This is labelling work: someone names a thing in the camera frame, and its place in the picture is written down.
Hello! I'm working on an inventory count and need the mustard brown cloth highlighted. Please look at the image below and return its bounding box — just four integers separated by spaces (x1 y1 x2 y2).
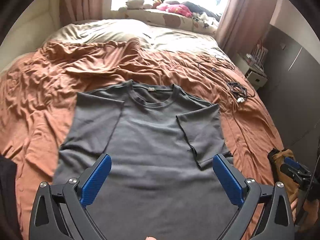
267 149 300 198

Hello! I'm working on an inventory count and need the orange-brown blanket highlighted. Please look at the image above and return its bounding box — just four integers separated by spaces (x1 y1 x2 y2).
0 37 285 240

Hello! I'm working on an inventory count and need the black printed t-shirt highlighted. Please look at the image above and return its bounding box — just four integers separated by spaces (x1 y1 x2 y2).
0 155 23 240

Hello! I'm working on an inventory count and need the dark wardrobe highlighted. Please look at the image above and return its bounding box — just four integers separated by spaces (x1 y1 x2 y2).
260 24 320 153

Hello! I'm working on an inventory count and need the cream padded headboard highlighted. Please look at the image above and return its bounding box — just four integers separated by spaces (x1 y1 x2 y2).
0 0 63 73

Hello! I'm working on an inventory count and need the bear print pillow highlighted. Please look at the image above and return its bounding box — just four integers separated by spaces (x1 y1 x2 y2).
119 7 219 35

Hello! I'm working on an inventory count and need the white plush toy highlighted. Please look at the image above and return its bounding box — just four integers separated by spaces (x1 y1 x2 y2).
125 0 148 9

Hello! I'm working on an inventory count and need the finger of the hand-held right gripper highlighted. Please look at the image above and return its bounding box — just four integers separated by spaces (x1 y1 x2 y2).
280 157 312 190

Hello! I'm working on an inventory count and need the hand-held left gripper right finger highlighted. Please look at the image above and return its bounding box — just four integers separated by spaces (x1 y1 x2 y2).
212 153 295 240

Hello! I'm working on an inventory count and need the white bedside table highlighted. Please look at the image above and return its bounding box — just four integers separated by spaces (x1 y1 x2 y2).
236 42 269 90

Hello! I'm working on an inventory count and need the pink plush toy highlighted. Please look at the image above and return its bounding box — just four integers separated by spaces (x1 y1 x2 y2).
156 1 194 18

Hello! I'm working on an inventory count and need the grey t-shirt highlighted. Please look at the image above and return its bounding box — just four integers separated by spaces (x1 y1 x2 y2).
52 79 240 240

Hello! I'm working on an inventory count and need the beige duvet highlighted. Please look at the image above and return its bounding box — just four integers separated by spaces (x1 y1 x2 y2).
51 19 225 55

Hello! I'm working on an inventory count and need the pink-brown curtain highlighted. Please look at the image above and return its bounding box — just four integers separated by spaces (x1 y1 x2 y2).
215 0 279 53
59 0 114 27

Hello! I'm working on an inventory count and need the thin black cable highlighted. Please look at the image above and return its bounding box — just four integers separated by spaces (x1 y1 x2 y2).
197 54 235 78

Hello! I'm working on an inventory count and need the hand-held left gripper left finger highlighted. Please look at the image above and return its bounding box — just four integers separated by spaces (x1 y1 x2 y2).
29 153 112 240

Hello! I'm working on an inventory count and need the person's right hand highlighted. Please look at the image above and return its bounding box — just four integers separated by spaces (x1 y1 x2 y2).
291 198 320 232

